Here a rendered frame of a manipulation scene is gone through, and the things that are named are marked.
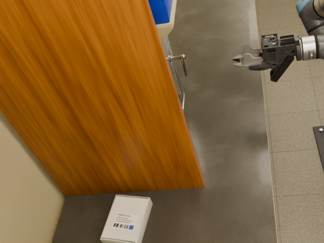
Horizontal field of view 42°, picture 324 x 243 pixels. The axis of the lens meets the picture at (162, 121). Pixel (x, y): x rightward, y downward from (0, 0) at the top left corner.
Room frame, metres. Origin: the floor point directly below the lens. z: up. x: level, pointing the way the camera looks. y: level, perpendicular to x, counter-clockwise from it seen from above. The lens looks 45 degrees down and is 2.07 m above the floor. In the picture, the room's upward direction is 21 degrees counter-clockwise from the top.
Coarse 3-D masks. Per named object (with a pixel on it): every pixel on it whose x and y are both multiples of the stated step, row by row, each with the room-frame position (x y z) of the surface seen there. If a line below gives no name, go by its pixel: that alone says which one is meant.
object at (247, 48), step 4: (244, 44) 1.08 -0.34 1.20; (248, 44) 1.07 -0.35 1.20; (244, 48) 1.08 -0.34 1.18; (248, 48) 1.07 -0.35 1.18; (252, 48) 1.07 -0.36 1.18; (256, 48) 1.06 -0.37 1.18; (244, 52) 1.08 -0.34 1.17; (248, 52) 1.07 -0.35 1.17; (252, 52) 1.07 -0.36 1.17; (256, 52) 1.06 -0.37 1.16; (260, 52) 1.06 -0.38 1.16; (236, 56) 1.09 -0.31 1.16; (240, 56) 1.08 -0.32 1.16; (256, 56) 1.05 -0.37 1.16; (260, 56) 1.06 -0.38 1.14; (236, 60) 1.08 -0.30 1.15; (240, 60) 1.07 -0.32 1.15
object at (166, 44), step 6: (162, 42) 1.11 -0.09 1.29; (168, 42) 1.18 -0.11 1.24; (168, 48) 1.16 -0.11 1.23; (168, 54) 1.14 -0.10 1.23; (168, 60) 1.12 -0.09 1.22; (174, 60) 1.18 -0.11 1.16; (174, 66) 1.16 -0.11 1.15; (174, 72) 1.14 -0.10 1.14; (174, 78) 1.12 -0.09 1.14; (180, 84) 1.17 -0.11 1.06; (180, 90) 1.15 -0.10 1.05; (180, 96) 1.13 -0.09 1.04; (180, 102) 1.10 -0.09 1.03
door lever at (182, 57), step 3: (183, 54) 1.13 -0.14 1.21; (171, 57) 1.14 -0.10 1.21; (174, 57) 1.14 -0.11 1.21; (177, 57) 1.13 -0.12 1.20; (180, 57) 1.13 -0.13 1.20; (183, 57) 1.12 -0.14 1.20; (171, 60) 1.14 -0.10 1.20; (183, 60) 1.12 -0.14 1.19; (186, 60) 1.13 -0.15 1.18; (183, 63) 1.12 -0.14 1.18; (186, 63) 1.12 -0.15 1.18; (183, 66) 1.12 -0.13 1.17; (186, 66) 1.12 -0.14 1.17; (186, 69) 1.12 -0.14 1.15; (186, 72) 1.12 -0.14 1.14; (186, 75) 1.12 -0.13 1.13; (189, 75) 1.12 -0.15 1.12
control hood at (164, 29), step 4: (176, 0) 0.96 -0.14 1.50; (172, 4) 0.94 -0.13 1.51; (172, 8) 0.93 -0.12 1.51; (172, 12) 0.91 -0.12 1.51; (172, 16) 0.89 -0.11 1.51; (172, 20) 0.88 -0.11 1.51; (160, 24) 0.88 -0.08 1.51; (164, 24) 0.87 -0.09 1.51; (168, 24) 0.87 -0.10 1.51; (172, 24) 0.87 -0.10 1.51; (160, 28) 0.87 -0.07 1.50; (164, 28) 0.87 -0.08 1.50; (168, 28) 0.86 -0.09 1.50; (172, 28) 0.86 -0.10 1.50; (160, 32) 0.87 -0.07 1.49; (164, 32) 0.87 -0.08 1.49; (168, 32) 0.86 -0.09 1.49; (160, 36) 0.87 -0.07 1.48; (164, 36) 0.87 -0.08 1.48
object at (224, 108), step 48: (192, 0) 1.87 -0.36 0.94; (240, 0) 1.72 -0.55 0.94; (192, 48) 1.50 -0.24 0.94; (240, 48) 1.38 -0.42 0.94; (192, 96) 1.21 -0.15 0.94; (240, 96) 1.12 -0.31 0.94; (240, 144) 0.91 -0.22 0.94; (144, 192) 0.86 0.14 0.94; (192, 192) 0.79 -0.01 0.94; (240, 192) 0.73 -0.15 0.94; (96, 240) 0.75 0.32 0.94; (144, 240) 0.69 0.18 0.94; (192, 240) 0.63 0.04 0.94; (240, 240) 0.58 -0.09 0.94
